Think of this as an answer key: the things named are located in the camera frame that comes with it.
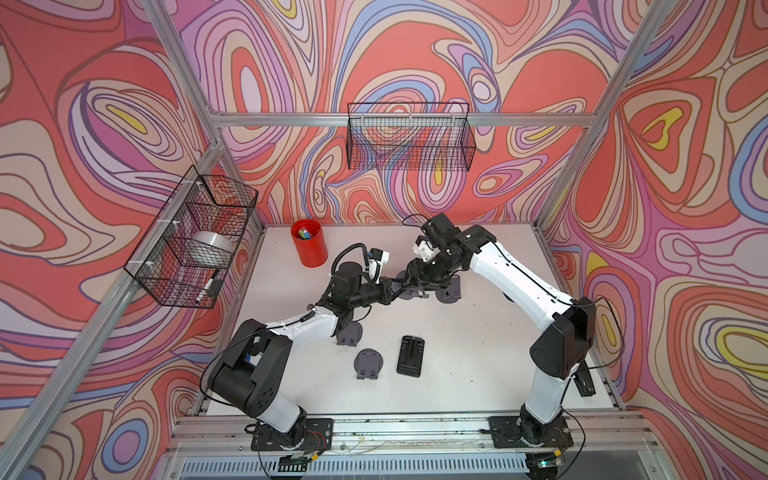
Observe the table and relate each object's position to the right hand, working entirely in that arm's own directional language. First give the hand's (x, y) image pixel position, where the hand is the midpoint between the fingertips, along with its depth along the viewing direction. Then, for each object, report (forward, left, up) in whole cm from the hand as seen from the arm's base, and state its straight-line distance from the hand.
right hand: (413, 294), depth 78 cm
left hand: (+3, 0, -1) cm, 3 cm away
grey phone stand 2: (-2, +1, +4) cm, 5 cm away
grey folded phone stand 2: (-12, +13, -18) cm, 25 cm away
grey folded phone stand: (-3, +19, -17) cm, 25 cm away
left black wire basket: (+5, +56, +13) cm, 58 cm away
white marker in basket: (-2, +52, +8) cm, 52 cm away
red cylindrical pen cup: (+28, +33, -6) cm, 44 cm away
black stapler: (-19, -45, -16) cm, 51 cm away
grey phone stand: (+8, -14, -14) cm, 21 cm away
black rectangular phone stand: (-11, +1, -16) cm, 19 cm away
